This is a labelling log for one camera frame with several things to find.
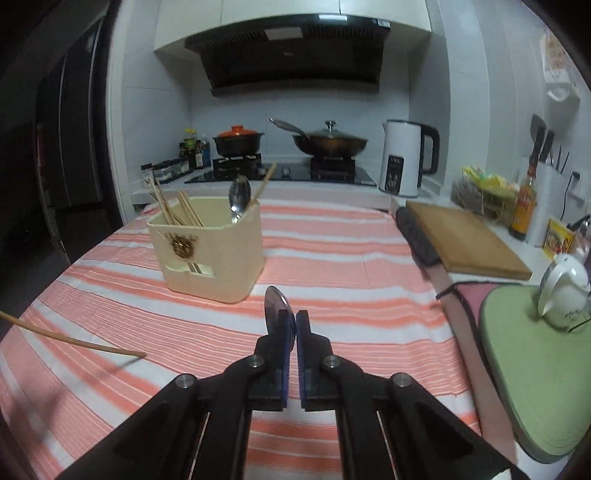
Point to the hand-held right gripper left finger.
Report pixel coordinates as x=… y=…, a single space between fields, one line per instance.
x=270 y=357

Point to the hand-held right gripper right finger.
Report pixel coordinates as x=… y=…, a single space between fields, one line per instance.
x=303 y=337

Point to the small metal spoon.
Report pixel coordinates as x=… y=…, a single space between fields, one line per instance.
x=276 y=304

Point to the cream utensil holder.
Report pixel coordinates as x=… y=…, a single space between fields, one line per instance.
x=217 y=258

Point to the large metal spoon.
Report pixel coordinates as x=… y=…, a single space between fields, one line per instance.
x=240 y=194

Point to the wooden chopstick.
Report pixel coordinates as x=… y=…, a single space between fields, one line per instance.
x=169 y=210
x=194 y=208
x=92 y=345
x=267 y=180
x=185 y=207
x=160 y=198

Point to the orange striped tablecloth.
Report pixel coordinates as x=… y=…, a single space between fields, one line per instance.
x=346 y=277

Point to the black textured pad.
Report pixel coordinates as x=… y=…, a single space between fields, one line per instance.
x=418 y=235

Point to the black gas stove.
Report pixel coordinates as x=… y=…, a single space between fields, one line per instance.
x=295 y=173

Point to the pink cloth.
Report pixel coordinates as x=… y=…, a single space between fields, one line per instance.
x=466 y=304

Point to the wooden cutting board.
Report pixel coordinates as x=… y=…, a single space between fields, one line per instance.
x=471 y=240

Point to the wok with glass lid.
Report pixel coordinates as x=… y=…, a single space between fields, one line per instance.
x=332 y=141

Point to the white electric kettle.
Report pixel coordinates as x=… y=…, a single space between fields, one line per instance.
x=399 y=157

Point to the black pot with orange lid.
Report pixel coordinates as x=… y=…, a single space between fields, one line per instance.
x=238 y=141

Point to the row of spice jars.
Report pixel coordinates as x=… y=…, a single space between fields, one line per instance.
x=168 y=170

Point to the green drying mat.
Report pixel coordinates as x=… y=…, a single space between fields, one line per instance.
x=535 y=378

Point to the brown sauce bottle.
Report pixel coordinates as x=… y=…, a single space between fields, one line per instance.
x=524 y=207

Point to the white teapot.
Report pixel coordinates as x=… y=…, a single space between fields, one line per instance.
x=563 y=290

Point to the yellow packet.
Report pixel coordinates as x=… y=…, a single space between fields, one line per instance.
x=558 y=237

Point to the black range hood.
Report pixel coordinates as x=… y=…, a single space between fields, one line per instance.
x=295 y=55

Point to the white utensil caddy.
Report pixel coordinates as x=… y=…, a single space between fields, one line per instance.
x=551 y=203

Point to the dark refrigerator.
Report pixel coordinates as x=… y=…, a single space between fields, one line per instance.
x=78 y=138

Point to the black spatula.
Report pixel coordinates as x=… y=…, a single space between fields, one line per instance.
x=538 y=134

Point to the white wall socket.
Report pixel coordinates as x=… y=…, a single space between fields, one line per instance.
x=575 y=182

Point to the printed wall bag holder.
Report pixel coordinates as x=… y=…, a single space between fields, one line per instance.
x=558 y=64

